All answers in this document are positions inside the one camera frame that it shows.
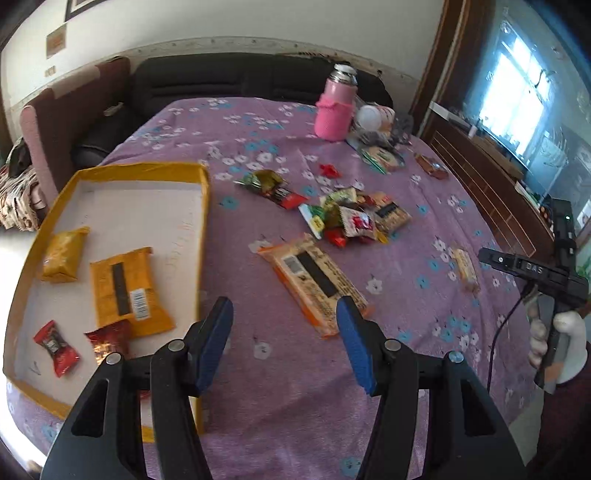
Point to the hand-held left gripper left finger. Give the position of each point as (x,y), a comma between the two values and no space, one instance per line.
(214,344)

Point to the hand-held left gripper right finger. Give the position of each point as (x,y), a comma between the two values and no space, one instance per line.
(354,344)

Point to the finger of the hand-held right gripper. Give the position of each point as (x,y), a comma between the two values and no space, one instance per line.
(496,259)

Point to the long orange snack bar packet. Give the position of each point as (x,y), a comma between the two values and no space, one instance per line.
(314,286)

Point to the large orange snack packet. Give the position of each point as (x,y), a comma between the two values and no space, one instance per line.
(143,277)

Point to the dark red shiny snack packet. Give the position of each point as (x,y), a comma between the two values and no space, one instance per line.
(108,339)

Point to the small red candy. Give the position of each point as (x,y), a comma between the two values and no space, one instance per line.
(328,170)
(336,238)

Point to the brown seeded bar packet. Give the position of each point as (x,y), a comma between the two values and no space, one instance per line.
(392,214)

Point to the red printed candy packet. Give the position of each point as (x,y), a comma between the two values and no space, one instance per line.
(358,222)

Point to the green white snack packet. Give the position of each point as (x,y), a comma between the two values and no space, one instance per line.
(314,220)

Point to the green yellow snack packet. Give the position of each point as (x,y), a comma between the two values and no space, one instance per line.
(339,198)

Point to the yellow cardboard box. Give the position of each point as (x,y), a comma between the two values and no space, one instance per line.
(138,217)

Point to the red candy packet dark label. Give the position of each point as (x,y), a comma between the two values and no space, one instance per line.
(55,348)

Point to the green gold candy packet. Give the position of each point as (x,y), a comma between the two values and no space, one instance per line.
(258,181)

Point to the small yellow snack packet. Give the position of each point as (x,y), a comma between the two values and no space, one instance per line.
(64,254)

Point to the person's right forearm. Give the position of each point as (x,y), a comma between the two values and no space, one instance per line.
(572,424)

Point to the person's right hand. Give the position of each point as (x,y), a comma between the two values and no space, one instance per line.
(572,341)

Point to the small beige snack packet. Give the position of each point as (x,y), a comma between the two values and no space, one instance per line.
(465,270)

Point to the purple floral tablecloth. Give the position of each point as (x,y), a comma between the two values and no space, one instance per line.
(277,392)

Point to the brown snack packet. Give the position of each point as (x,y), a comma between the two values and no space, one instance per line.
(431,167)

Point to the green white cracker packet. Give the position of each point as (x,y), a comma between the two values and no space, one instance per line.
(383,159)

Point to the red brown candy packet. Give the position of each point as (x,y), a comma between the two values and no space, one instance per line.
(288,198)

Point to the grey shiny packet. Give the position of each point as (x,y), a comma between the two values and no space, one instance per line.
(402,129)

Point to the dark seed bag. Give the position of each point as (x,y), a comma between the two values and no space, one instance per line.
(374,137)

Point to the white lidded tub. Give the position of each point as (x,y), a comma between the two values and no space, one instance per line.
(371,117)

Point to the pink sleeved bottle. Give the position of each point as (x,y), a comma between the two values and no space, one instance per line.
(334,113)

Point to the patterned cushion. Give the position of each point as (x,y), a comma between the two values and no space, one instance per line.
(21,203)

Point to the grey remote control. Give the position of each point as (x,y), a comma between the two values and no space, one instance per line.
(114,110)

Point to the black sofa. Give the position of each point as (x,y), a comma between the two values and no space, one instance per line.
(207,78)

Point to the brown armchair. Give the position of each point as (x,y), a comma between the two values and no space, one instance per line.
(69,120)

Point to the framed picture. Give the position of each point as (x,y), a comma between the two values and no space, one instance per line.
(83,7)

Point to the wall plaque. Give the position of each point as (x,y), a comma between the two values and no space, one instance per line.
(55,41)

